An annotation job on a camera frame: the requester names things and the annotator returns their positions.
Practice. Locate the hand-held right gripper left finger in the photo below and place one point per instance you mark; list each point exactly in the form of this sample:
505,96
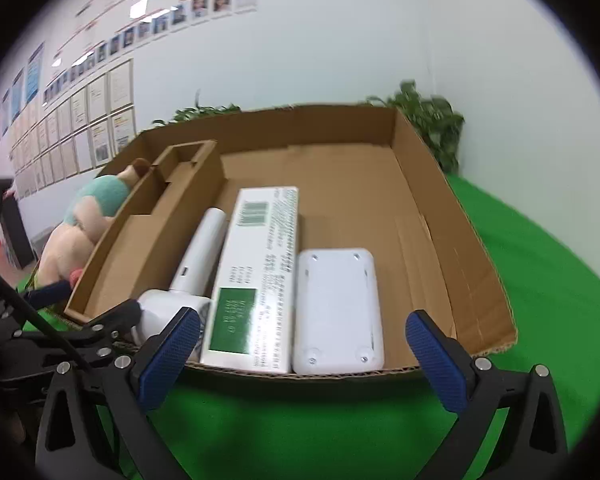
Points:
170,355

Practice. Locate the narrow cardboard box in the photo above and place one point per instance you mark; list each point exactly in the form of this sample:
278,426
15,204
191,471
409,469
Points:
125,260

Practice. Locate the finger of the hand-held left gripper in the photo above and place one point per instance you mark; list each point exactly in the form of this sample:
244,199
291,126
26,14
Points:
50,292
122,315

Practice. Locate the white handheld fan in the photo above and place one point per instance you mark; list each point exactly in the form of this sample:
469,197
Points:
205,245

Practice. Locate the large shallow cardboard box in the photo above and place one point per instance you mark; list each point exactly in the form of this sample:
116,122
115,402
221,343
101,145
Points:
355,185

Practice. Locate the green potted plant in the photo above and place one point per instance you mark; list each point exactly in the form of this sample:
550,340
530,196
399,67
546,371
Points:
430,120
200,110

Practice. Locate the blue wall poster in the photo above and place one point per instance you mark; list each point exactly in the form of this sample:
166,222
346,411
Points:
35,72
18,92

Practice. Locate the white rectangular device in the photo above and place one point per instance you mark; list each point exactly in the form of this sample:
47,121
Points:
337,310

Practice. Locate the pink pig plush toy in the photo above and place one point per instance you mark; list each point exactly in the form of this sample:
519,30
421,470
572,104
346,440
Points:
60,255

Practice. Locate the white and green carton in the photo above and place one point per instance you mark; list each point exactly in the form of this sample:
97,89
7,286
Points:
260,270

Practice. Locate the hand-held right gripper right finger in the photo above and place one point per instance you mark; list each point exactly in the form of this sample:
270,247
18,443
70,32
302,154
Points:
432,355

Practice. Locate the green tablecloth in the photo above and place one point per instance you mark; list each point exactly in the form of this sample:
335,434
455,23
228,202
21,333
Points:
305,425

